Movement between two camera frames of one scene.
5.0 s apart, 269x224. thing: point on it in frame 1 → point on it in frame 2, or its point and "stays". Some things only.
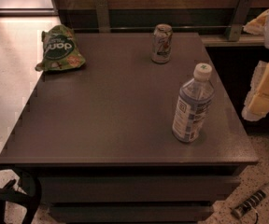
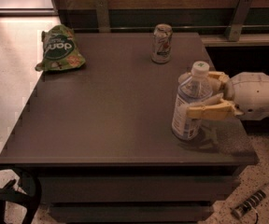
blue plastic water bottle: (195, 100) stays
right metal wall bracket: (239, 18) stays
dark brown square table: (99, 139) stays
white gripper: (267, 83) → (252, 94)
